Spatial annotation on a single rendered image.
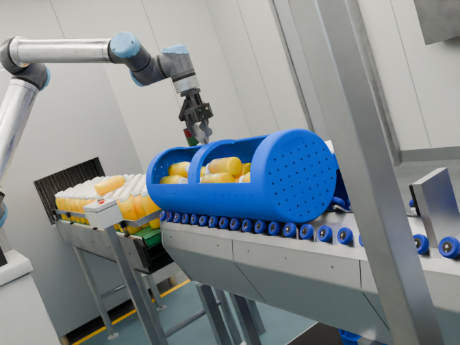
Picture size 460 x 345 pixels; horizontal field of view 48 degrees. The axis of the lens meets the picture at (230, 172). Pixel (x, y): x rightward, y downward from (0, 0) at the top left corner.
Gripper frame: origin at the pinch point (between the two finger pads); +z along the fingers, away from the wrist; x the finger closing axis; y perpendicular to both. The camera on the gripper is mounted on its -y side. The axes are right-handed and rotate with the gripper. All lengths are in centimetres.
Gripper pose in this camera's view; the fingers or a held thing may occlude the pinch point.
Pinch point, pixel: (204, 142)
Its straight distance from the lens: 193.3
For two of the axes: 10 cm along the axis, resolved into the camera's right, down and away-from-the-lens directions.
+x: 7.9, -3.6, 4.9
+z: 3.2, 9.3, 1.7
